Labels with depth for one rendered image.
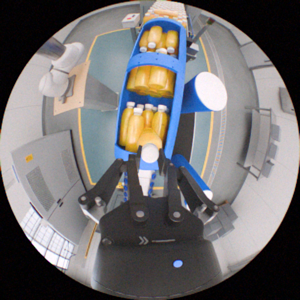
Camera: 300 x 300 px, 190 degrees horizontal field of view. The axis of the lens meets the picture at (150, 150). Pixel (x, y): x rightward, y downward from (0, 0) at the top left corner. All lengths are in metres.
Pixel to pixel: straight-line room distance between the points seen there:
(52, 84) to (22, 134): 2.25
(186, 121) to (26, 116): 3.45
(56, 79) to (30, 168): 1.19
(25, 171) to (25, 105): 1.78
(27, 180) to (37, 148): 0.47
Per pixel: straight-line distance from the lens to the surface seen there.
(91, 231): 0.82
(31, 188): 1.63
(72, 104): 0.78
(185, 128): 1.52
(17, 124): 2.84
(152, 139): 0.24
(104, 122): 1.71
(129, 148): 0.42
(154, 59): 0.40
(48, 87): 0.70
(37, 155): 1.64
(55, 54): 0.63
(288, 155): 3.28
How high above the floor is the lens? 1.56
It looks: 71 degrees down
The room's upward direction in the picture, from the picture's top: 175 degrees clockwise
